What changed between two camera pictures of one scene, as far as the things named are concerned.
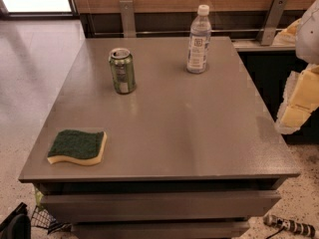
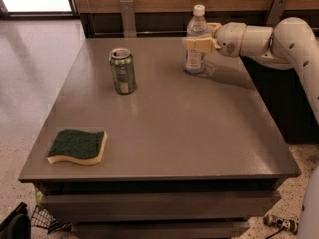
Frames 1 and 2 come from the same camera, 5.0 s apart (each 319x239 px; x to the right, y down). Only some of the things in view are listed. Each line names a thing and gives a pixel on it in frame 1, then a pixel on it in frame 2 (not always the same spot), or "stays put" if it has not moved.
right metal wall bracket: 271,19 stays put
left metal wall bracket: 128,19 stays put
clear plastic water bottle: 199,41 stays put
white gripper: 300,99 to 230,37
